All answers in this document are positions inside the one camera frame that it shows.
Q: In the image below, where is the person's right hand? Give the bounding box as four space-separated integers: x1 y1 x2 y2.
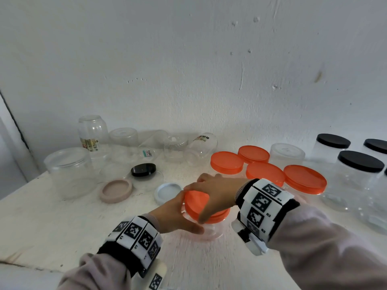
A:
183 173 250 224

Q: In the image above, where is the person's left hand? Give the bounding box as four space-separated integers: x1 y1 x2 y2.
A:
148 190 206 235

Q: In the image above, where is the light blue lid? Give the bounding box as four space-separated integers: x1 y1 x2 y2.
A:
154 182 183 206

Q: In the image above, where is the large orange lid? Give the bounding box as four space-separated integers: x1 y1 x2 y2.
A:
283 164 328 195
183 190 231 224

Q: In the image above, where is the wide transparent jar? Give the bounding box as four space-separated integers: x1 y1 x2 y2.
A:
295 191 323 206
181 208 226 240

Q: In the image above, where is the pale pink lid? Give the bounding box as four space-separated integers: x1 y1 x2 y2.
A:
100 178 133 205

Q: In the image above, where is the large transparent jar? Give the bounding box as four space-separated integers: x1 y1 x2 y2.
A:
44 147 99 200
320 169 381 212

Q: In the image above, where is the group of transparent plastic jars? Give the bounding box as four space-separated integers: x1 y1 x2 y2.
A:
78 114 306 192

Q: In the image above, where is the person's right forearm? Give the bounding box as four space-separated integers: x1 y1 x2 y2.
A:
267 204 387 290

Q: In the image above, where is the person's left forearm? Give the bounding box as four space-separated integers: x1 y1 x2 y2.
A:
57 253 133 290

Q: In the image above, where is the white panelled door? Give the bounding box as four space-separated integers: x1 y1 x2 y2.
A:
0 93 42 200

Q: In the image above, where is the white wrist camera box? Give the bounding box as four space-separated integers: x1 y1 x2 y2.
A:
131 261 167 290
231 219 269 257

